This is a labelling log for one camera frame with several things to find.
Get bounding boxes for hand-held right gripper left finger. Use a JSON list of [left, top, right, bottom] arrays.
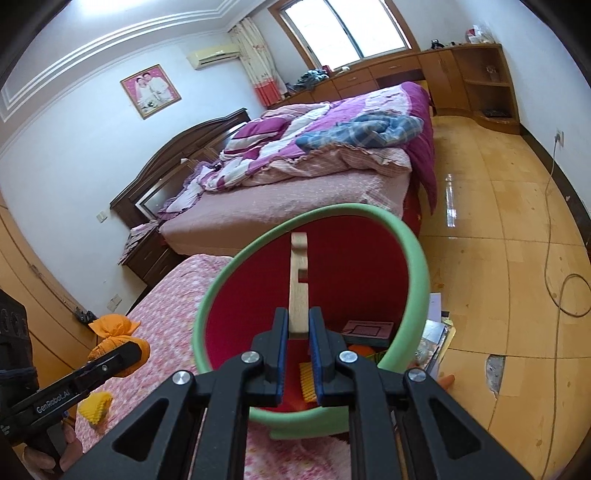
[[60, 307, 289, 480]]

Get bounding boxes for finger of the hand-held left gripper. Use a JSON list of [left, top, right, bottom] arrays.
[[85, 342, 143, 380]]

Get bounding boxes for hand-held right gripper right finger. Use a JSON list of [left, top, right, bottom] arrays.
[[308, 307, 536, 480]]

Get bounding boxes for yellow brush toy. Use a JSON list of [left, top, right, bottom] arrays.
[[299, 362, 319, 405]]

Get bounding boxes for orange yarn doll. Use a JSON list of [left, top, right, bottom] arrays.
[[88, 314, 151, 377]]

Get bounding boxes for brown cardboard box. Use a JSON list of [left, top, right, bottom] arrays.
[[342, 319, 396, 350]]

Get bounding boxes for light wooden piece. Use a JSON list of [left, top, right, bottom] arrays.
[[288, 232, 310, 334]]

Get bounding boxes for red bin with green rim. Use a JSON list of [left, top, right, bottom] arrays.
[[193, 203, 431, 440]]

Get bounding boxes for person's left hand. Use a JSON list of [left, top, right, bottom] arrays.
[[21, 421, 84, 476]]

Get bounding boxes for yellow foam net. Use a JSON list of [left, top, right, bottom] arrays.
[[78, 391, 113, 426]]

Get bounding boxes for pink floral blanket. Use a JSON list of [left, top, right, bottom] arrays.
[[69, 253, 356, 480]]

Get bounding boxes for dark wooden nightstand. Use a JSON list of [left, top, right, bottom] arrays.
[[119, 220, 182, 285]]

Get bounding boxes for floral folded clothes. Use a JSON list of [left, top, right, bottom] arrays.
[[120, 220, 160, 265]]

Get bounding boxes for stack of papers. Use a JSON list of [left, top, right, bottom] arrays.
[[406, 293, 458, 376]]

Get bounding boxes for dark wooden bed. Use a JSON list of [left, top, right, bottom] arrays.
[[111, 80, 437, 257]]

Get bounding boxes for ruffled purple pillow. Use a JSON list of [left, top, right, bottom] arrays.
[[158, 161, 218, 219]]

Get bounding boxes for purple patchwork quilt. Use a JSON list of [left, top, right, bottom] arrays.
[[159, 82, 437, 216]]

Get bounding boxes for blue plaid cloth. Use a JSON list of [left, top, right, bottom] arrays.
[[295, 113, 424, 150]]

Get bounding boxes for blue clothes pile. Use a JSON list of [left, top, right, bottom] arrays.
[[295, 69, 331, 92]]

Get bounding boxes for cream and red curtain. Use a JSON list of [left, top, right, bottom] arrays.
[[228, 17, 288, 108]]

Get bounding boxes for long wooden desk cabinet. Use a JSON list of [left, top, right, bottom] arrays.
[[277, 44, 523, 136]]

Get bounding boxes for wooden framed window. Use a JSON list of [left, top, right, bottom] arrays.
[[269, 0, 421, 71]]

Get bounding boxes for white and red desk items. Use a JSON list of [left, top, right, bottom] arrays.
[[464, 25, 498, 45]]

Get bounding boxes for white power cable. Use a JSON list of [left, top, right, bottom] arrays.
[[542, 134, 591, 319]]

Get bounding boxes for framed wall picture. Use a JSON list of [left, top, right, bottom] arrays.
[[120, 64, 182, 120]]

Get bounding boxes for wall air conditioner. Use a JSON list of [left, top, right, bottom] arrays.
[[187, 42, 242, 71]]

